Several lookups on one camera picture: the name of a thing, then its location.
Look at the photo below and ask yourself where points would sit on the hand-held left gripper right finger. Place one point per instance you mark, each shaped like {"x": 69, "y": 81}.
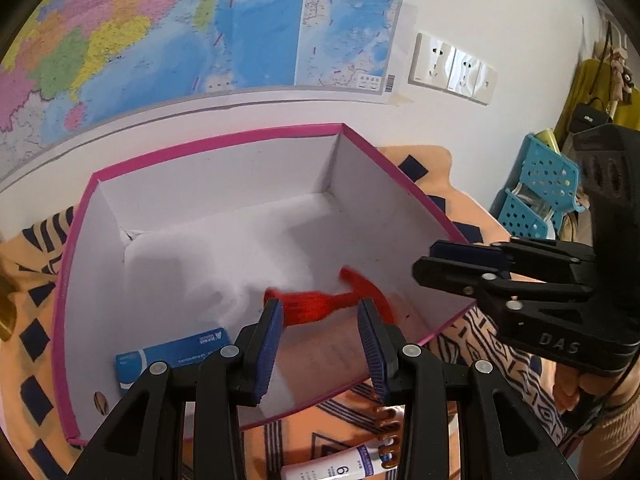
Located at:
{"x": 372, "y": 355}

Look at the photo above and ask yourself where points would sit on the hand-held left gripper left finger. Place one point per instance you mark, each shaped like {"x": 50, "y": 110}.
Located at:
{"x": 265, "y": 355}

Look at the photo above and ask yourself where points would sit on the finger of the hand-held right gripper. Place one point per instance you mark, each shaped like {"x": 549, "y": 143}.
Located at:
{"x": 445, "y": 272}
{"x": 460, "y": 251}

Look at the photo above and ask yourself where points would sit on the red plastic tool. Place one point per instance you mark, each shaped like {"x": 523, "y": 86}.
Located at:
{"x": 310, "y": 305}

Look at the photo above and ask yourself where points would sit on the pink cardboard box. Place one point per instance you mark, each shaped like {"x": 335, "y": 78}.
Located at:
{"x": 200, "y": 240}

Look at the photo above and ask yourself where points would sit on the person's right forearm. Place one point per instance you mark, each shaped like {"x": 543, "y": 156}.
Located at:
{"x": 620, "y": 425}

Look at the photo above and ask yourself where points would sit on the person's right hand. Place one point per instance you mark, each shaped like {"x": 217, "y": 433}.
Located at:
{"x": 567, "y": 392}

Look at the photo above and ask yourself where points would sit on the brown hair claw clip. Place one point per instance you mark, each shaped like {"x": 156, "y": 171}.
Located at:
{"x": 387, "y": 417}

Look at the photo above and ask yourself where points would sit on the blue plastic basket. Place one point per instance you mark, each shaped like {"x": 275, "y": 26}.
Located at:
{"x": 520, "y": 212}
{"x": 550, "y": 170}

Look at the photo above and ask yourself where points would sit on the orange patterned blanket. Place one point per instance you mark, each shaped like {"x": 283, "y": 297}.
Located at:
{"x": 440, "y": 175}

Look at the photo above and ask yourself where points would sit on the blue and white card box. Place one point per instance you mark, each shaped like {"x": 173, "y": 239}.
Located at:
{"x": 165, "y": 360}

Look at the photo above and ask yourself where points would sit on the white tube with purple label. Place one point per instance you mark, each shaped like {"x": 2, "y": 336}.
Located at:
{"x": 330, "y": 470}

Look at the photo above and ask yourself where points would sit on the black handbag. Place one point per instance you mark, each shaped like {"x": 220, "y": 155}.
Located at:
{"x": 590, "y": 117}

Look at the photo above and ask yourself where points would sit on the beige tape strip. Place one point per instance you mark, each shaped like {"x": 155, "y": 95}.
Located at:
{"x": 402, "y": 98}

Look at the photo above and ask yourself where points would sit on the yellow garment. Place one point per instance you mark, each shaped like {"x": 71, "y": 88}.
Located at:
{"x": 590, "y": 85}

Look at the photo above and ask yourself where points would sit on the wooden coat rack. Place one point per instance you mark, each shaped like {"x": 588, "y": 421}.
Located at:
{"x": 612, "y": 45}

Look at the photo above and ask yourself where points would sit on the white wall switch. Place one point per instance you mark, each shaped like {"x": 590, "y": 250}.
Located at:
{"x": 486, "y": 85}

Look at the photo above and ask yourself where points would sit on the white wall socket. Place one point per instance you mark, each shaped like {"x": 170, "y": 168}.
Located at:
{"x": 465, "y": 71}
{"x": 432, "y": 60}

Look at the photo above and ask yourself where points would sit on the gold metal post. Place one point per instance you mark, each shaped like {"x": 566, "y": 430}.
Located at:
{"x": 6, "y": 305}

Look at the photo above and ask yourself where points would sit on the colourful wall map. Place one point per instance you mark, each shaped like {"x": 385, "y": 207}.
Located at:
{"x": 150, "y": 35}

